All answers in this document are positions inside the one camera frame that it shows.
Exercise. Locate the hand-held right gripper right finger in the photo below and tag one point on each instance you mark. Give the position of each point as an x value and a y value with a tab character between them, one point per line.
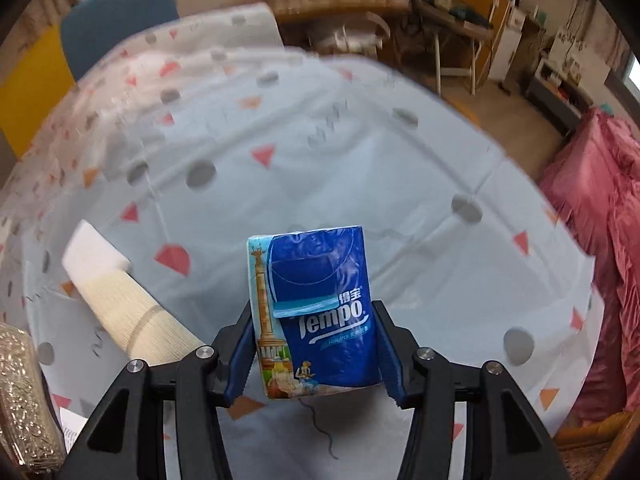
387	360

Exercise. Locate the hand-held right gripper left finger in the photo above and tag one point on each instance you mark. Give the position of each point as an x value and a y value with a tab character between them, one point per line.
239	360

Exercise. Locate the blue tissue packet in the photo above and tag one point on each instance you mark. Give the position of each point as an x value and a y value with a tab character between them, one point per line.
325	285

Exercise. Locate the beige tissue box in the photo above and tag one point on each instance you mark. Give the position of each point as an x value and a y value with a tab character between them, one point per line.
125	305

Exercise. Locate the white paper sheet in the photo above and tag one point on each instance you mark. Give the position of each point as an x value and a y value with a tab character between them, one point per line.
72	427

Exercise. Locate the patterned bed sheet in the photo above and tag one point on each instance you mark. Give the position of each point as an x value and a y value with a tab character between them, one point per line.
350	160

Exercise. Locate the pink blanket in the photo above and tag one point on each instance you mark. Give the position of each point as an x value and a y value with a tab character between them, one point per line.
600	210

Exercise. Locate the low grey shelf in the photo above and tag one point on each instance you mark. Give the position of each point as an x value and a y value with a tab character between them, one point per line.
560	90

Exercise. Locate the white chair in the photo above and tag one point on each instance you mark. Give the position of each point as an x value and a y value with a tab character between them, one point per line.
360	32

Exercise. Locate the metal leg table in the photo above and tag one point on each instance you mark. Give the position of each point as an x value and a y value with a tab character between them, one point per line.
455	20

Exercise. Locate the wooden desk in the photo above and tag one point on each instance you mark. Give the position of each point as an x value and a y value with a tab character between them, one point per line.
320	7

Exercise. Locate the grey yellow blue headboard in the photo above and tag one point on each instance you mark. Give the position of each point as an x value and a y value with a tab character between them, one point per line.
115	20

